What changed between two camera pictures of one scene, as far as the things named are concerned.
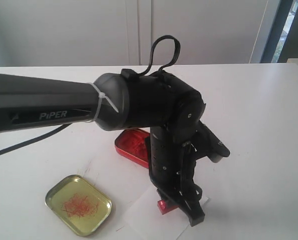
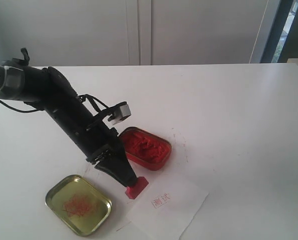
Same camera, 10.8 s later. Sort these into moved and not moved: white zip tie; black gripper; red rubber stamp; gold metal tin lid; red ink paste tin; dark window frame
Moved: white zip tie; black gripper; red rubber stamp
Not moved: dark window frame; gold metal tin lid; red ink paste tin
